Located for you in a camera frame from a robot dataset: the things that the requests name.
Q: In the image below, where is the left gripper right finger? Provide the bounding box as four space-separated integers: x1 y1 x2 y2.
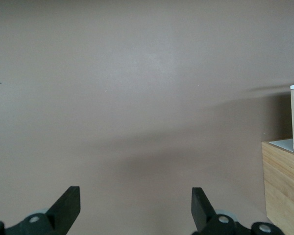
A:
192 187 284 235

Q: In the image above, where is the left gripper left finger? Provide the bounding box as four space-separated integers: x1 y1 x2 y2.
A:
0 186 81 235

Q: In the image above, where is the wooden drawer cabinet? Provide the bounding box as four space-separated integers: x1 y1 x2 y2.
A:
261 138 294 235

